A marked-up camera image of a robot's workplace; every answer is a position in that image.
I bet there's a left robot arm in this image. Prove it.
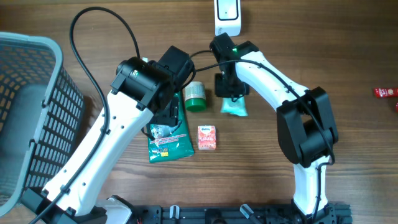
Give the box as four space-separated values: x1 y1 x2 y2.
21 46 194 223

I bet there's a grey plastic mesh basket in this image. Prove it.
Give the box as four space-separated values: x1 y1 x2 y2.
1 32 85 215

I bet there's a light teal tissue pack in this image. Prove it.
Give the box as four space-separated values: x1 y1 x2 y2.
220 97 248 116

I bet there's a green lid white jar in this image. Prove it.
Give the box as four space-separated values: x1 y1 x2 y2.
184 82 206 112

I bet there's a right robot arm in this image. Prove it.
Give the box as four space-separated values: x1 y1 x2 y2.
210 33 338 219

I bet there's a red coffee stick sachet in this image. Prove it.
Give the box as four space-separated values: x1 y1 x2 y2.
373 88 398 98

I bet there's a green snack bag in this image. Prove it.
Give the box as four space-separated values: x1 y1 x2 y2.
147 92 194 163

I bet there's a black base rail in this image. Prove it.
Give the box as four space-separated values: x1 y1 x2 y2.
124 204 353 224

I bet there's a white barcode scanner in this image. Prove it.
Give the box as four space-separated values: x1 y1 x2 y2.
214 0 242 37

